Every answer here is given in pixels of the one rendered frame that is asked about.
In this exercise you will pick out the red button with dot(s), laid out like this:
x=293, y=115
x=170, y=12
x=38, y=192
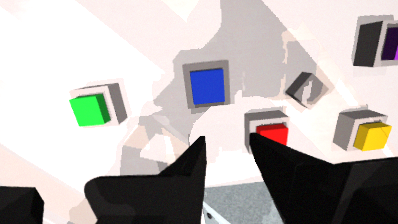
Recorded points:
x=271, y=124

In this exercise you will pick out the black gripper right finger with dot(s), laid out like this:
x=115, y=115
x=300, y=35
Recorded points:
x=310, y=190

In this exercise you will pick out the purple button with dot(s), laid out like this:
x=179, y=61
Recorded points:
x=377, y=44

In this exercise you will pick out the green button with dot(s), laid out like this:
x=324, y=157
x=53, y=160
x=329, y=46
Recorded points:
x=98, y=105

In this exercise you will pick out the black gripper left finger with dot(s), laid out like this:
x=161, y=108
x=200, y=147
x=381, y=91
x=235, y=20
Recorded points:
x=177, y=192

